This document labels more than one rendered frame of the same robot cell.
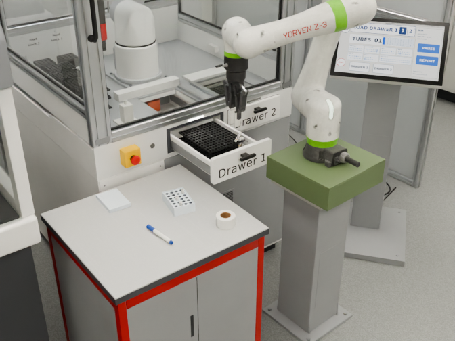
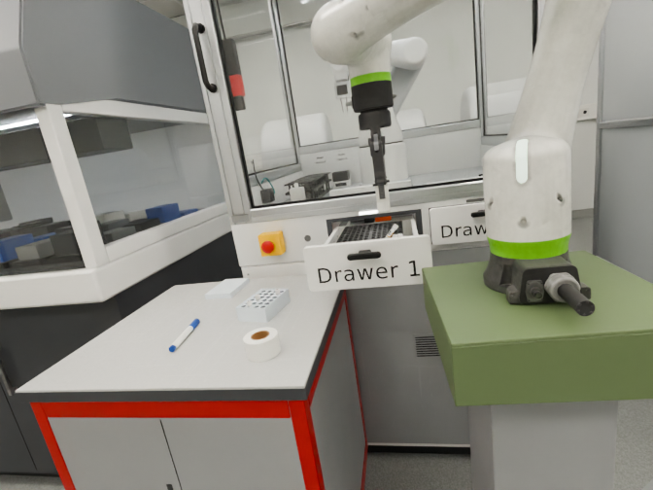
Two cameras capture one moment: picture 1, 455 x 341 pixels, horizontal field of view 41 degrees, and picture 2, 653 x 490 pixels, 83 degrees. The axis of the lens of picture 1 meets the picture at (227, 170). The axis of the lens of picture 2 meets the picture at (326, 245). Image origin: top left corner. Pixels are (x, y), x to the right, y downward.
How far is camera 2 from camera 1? 1.86 m
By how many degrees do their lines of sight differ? 48
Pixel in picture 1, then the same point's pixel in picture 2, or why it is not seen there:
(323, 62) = (551, 78)
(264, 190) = not seen: hidden behind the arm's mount
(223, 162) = (325, 257)
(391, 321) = not seen: outside the picture
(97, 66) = (223, 124)
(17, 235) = (75, 284)
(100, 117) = (234, 189)
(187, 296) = (151, 445)
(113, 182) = (258, 273)
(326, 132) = (512, 219)
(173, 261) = (129, 374)
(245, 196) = not seen: hidden behind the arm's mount
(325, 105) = (506, 150)
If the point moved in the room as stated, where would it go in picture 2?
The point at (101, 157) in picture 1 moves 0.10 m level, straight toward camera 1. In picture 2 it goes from (240, 238) to (217, 247)
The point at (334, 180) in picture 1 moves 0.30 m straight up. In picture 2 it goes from (489, 332) to (480, 107)
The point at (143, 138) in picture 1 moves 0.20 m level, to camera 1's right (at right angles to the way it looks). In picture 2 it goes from (293, 226) to (336, 228)
